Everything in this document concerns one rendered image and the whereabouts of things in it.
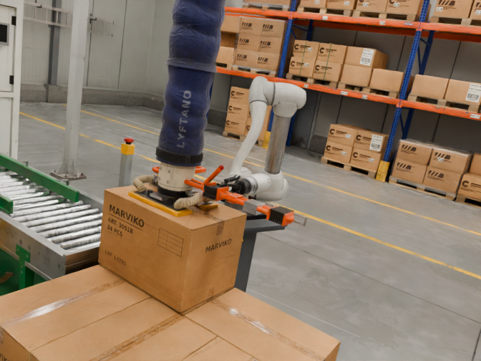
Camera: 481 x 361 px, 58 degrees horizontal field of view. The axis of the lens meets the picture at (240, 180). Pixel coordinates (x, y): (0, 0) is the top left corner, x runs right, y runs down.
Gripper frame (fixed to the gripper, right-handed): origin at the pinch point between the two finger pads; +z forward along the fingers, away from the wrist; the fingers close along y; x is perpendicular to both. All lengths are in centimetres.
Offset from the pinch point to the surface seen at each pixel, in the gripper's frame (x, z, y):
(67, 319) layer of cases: 24, 57, 54
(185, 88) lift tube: 21.3, 7.6, -42.9
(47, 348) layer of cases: 13, 72, 54
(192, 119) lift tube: 17.7, 4.5, -29.5
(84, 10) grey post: 344, -167, -89
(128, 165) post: 118, -52, 24
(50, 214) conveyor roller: 129, 0, 55
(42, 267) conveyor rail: 82, 33, 62
